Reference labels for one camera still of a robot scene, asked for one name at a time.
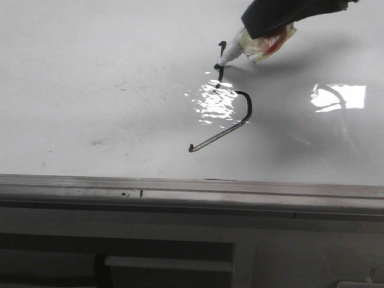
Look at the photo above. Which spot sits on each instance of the white taped whiteboard marker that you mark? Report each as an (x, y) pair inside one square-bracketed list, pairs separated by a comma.
[(256, 50)]

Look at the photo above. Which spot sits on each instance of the white whiteboard with metal frame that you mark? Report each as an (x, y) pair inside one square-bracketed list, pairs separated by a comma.
[(118, 102)]

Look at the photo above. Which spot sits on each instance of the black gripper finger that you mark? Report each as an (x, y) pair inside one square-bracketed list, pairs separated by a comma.
[(264, 17)]

